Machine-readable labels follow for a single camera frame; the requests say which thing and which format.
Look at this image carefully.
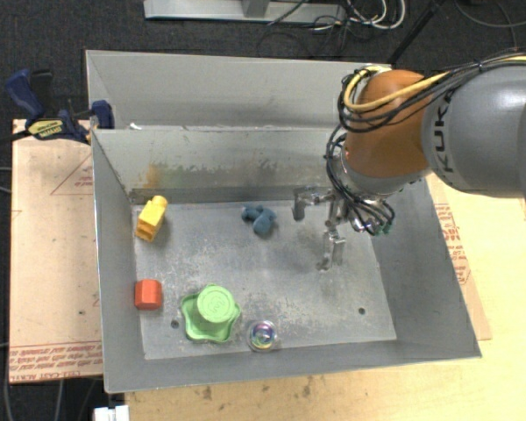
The yellow toy block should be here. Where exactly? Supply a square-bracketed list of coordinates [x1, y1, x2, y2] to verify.
[134, 195, 169, 242]

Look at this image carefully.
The blue-grey toy animal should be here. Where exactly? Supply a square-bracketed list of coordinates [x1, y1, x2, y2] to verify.
[240, 204, 279, 238]

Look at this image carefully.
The brown cardboard board, red print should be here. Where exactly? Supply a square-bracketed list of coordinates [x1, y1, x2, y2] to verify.
[8, 118, 493, 385]

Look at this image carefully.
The clear iridescent ball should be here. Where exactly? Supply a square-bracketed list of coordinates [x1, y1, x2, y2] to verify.
[245, 319, 279, 353]

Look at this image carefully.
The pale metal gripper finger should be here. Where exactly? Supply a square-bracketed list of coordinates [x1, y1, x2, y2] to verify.
[292, 185, 334, 222]
[316, 230, 346, 273]

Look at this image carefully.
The grey metal bin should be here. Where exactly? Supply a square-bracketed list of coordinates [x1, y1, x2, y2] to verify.
[85, 49, 483, 395]

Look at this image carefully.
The green star-shaped cup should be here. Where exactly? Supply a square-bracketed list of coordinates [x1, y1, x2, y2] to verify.
[180, 283, 243, 346]

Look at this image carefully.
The red-orange block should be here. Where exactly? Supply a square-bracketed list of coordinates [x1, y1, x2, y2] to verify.
[133, 278, 164, 311]

